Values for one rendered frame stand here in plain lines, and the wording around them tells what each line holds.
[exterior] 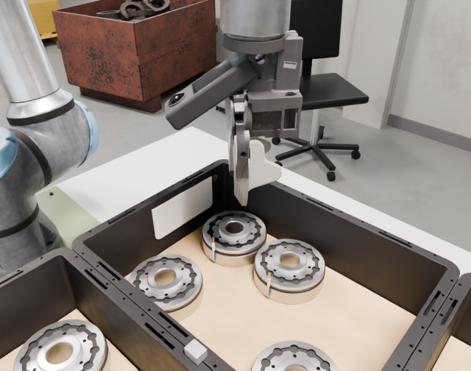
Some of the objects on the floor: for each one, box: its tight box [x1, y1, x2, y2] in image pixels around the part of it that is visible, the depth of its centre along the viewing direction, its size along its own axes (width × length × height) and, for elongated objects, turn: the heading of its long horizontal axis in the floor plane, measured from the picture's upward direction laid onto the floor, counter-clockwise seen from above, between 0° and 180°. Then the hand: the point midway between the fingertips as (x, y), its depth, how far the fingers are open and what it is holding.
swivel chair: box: [272, 0, 369, 181], centre depth 233 cm, size 56×56×88 cm
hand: (235, 185), depth 57 cm, fingers open, 5 cm apart
